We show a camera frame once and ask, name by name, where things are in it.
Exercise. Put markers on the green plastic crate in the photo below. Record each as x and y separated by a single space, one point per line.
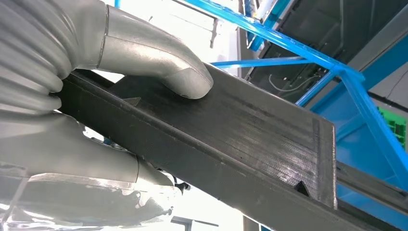
393 127

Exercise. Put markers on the blue metal shelf rack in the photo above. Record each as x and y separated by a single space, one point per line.
366 143

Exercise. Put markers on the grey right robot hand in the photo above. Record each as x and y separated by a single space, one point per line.
79 191

